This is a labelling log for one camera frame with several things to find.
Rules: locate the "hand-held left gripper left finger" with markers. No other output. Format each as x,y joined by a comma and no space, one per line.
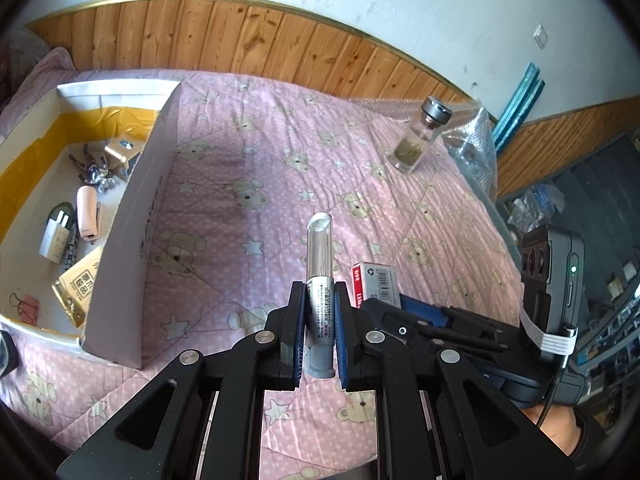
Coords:
298,335

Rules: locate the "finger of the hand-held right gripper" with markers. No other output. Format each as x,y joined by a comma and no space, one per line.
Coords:
420,310
425,332

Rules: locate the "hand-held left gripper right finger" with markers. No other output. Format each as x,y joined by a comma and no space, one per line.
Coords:
342,335

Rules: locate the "grey tube with clear cap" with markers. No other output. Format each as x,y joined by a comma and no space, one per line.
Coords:
320,310

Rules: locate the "red and white small box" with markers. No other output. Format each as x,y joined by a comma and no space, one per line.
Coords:
377,280

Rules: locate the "white cardboard box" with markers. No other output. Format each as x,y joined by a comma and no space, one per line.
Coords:
145,220

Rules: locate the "yellow white tissue packet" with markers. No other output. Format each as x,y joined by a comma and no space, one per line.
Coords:
80,280

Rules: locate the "small gold box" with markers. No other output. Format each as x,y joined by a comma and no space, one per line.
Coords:
120,152

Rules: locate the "purple toy figure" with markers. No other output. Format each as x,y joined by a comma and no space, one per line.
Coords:
95,172

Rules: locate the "white charger plug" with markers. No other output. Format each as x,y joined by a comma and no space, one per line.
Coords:
54,240

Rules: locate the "dark red binder clip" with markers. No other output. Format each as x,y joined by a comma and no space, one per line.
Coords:
27,307

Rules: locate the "person's right hand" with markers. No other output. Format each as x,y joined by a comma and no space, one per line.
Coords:
552,425

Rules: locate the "glass bottle with metal cap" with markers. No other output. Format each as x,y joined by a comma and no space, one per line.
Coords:
410,150

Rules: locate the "clear bubble wrap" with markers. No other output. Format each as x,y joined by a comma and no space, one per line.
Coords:
470,150

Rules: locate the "pink bear printed blanket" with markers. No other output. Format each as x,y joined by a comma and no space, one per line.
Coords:
300,135

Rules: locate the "blue plastic strip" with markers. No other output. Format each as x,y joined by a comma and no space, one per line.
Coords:
517,97
530,107

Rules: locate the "black marker pen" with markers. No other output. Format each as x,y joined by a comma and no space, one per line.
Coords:
70,255

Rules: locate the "white wall switch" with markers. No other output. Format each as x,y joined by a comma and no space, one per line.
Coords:
540,35

